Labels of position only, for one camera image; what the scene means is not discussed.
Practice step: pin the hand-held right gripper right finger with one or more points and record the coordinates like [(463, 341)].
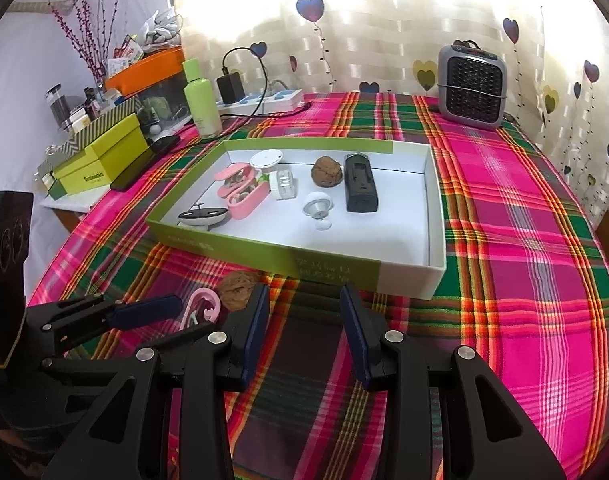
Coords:
[(357, 340)]

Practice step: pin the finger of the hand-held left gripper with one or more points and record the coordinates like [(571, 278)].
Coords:
[(144, 311), (84, 366)]

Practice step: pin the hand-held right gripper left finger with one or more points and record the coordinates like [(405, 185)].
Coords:
[(252, 340)]

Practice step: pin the brown walnut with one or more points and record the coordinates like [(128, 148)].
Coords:
[(237, 287), (327, 171)]

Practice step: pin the pink loop clip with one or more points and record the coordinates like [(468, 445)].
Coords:
[(204, 292)]

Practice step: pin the green white cardboard box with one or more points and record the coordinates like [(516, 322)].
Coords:
[(384, 240)]

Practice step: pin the black white oval holder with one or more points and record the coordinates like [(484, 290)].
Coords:
[(204, 219)]

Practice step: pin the pink oblong case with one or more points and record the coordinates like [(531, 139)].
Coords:
[(244, 207)]

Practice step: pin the white round suction knob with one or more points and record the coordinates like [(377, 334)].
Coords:
[(317, 206)]

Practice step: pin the black rectangular device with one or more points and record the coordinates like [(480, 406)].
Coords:
[(360, 190)]

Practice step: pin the white clear round jar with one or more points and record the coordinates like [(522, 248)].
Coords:
[(284, 187)]

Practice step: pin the pink plastic case half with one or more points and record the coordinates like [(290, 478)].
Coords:
[(229, 174)]

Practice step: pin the green white suction holder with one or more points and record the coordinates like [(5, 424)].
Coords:
[(267, 159)]

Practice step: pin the white side table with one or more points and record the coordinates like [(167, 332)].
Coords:
[(74, 202)]

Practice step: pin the dark green white box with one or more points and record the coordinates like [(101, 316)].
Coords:
[(57, 187)]

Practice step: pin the black smartphone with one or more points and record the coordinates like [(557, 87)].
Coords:
[(144, 162)]

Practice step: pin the yellow-green cardboard box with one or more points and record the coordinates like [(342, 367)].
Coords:
[(104, 160)]

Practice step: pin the pink green plaid tablecloth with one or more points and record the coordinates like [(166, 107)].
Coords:
[(509, 260)]

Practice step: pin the glass jar with dark contents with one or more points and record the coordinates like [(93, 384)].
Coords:
[(59, 107)]

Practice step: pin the chevron striped gift box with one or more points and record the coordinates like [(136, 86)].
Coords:
[(109, 117)]

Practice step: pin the green lotion bottle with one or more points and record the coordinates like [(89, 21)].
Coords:
[(202, 105)]

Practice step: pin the clear storage bin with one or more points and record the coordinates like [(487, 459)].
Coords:
[(162, 97)]

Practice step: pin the black charger adapter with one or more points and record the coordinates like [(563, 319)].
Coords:
[(230, 89)]

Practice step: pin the white power strip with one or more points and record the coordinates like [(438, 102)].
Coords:
[(274, 102)]

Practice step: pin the orange bin lid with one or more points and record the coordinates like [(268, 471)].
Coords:
[(144, 70)]

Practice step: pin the red berry branches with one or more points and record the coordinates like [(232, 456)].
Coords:
[(92, 60)]

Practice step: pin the colourful paper packets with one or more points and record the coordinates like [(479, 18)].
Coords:
[(127, 55)]

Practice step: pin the grey small heater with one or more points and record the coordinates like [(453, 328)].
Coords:
[(472, 85)]

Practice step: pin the clear plastic bag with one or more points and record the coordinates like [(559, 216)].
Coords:
[(162, 30)]

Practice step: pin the heart print curtain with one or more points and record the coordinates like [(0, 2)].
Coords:
[(384, 20)]

